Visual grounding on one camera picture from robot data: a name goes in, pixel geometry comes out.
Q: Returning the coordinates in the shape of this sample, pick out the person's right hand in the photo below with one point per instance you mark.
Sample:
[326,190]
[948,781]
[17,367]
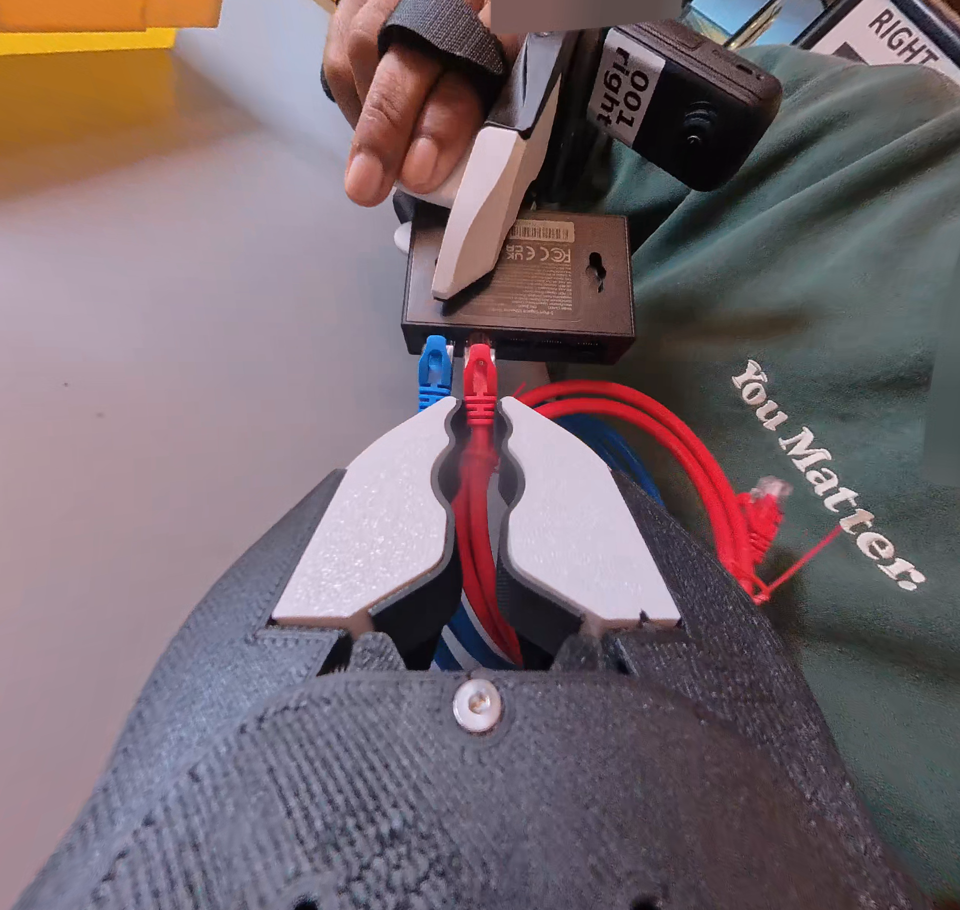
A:
[390,123]

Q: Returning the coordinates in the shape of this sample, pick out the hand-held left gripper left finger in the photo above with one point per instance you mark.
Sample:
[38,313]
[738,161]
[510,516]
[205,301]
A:
[375,520]

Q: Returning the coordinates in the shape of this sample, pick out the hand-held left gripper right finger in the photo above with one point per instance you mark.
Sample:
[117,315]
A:
[577,528]

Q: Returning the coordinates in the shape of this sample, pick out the black framed sign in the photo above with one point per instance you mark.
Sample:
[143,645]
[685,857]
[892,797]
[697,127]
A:
[892,33]

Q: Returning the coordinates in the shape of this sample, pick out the person's green sweatshirt torso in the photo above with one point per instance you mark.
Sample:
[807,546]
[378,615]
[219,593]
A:
[825,288]

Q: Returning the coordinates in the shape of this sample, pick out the black network switch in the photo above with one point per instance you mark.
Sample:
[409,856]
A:
[570,303]

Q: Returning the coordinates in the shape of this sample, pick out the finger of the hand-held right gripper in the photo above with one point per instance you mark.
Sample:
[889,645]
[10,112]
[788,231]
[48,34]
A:
[480,213]
[403,237]

